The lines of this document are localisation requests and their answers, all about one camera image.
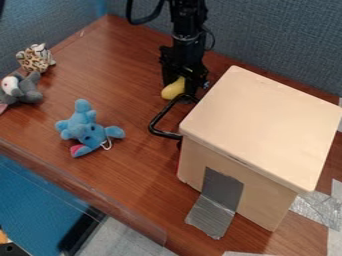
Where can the yellow toy banana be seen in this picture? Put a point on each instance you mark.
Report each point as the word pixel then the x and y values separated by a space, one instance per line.
pixel 173 90

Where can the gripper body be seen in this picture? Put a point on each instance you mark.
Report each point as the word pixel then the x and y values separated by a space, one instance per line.
pixel 189 53

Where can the blue plush elephant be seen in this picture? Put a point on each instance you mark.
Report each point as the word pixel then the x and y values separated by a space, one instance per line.
pixel 87 128

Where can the grey tape strip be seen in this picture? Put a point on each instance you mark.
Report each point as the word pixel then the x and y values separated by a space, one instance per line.
pixel 216 203

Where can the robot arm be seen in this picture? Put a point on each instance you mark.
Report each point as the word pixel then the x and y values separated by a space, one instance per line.
pixel 187 16

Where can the grey plush animal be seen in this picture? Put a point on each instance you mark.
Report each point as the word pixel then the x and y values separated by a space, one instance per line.
pixel 20 88

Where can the cabinet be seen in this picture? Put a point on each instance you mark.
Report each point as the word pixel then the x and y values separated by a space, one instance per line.
pixel 262 133

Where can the spotted plush animal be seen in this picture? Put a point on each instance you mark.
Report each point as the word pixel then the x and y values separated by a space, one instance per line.
pixel 35 58

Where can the grey tape patch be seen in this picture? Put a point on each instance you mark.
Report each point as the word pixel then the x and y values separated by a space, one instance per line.
pixel 323 206

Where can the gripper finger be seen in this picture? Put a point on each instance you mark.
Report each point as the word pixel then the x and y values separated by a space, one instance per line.
pixel 195 83
pixel 168 66

